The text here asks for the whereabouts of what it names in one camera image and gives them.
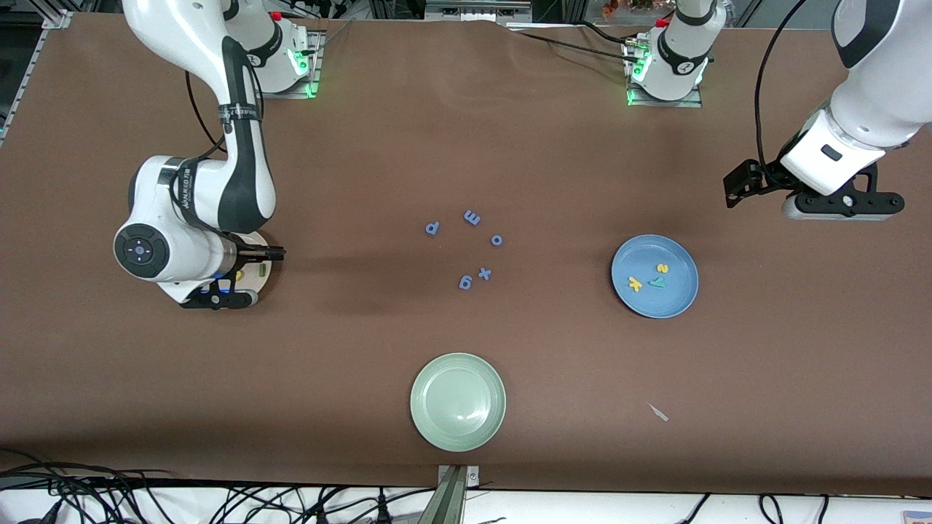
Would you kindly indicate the white tape scrap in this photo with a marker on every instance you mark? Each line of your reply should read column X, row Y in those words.
column 659, row 413

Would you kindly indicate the pink blue card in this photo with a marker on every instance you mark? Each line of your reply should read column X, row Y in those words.
column 919, row 517

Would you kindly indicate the pale green round plate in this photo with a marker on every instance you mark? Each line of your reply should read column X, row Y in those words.
column 458, row 402

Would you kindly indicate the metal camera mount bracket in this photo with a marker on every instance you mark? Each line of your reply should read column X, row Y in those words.
column 455, row 502

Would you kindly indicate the aluminium frame rail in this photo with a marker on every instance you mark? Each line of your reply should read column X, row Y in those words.
column 32, row 73

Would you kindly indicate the blue foam letter m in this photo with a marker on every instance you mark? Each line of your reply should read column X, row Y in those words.
column 472, row 217

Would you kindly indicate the blue round plate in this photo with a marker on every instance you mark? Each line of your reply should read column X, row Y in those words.
column 641, row 255

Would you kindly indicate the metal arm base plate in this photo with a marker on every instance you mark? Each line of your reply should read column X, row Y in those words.
column 291, row 93
column 688, row 103

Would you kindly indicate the orange brown object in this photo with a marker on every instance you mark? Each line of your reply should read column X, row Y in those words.
column 626, row 6

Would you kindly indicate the grey equipment box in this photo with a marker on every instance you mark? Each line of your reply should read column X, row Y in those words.
column 473, row 9

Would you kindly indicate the beige round plate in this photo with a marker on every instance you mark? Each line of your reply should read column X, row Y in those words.
column 251, row 280

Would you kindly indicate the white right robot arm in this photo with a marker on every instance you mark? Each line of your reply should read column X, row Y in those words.
column 196, row 189

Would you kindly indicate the blue foam letter g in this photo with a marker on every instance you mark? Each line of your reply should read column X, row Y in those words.
column 465, row 282

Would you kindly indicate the brown table cover sheet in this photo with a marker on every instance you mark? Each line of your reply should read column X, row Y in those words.
column 510, row 131

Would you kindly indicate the yellow foam letter k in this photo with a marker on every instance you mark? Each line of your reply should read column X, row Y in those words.
column 635, row 284

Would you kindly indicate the blue foam letter x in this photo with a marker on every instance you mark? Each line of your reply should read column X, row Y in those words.
column 484, row 274

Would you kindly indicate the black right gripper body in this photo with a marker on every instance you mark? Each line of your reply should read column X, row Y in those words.
column 255, row 254

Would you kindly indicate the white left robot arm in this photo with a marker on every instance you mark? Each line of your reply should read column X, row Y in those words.
column 881, row 102

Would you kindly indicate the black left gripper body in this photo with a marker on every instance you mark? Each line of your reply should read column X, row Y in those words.
column 764, row 177

